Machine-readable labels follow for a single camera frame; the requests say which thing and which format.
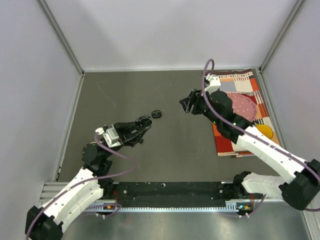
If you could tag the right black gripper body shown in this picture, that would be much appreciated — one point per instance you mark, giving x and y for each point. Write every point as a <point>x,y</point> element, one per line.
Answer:
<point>200,107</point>

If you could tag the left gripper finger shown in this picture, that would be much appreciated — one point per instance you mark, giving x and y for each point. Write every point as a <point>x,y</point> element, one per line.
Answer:
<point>125,125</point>
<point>134,138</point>

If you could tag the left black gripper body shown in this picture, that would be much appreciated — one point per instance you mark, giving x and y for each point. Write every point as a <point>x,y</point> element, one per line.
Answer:
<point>122,137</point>

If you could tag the glossy black charging case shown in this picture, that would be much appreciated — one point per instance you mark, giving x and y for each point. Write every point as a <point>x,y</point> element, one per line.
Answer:
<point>156,114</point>

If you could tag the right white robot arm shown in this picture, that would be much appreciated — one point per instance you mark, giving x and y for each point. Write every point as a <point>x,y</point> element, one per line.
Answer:
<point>298,180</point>

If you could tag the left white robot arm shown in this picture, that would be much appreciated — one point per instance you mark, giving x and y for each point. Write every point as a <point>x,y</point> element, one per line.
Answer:
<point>51,220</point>

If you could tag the pink dotted plate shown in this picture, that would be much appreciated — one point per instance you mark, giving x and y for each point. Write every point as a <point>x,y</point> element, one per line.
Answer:
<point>243,106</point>

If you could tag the orange patterned cloth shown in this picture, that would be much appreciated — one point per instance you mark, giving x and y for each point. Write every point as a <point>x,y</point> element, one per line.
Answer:
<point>242,82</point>

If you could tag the yellow translucent cup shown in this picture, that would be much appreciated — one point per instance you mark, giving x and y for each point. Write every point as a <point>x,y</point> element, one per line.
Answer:
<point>265,130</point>

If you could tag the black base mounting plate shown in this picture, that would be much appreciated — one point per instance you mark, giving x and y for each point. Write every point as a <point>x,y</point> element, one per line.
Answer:
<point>175,194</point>

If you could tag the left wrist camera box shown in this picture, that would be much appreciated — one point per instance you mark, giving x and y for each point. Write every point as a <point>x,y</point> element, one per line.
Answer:
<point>110,136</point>

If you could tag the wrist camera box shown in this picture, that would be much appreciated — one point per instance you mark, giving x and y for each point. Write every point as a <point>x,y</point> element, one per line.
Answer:
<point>110,136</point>
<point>211,83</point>

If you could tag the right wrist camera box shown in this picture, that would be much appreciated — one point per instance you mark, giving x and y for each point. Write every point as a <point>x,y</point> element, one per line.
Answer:
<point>211,83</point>

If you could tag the aluminium frame rail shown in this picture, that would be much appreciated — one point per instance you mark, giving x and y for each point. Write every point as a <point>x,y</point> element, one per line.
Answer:
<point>165,211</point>

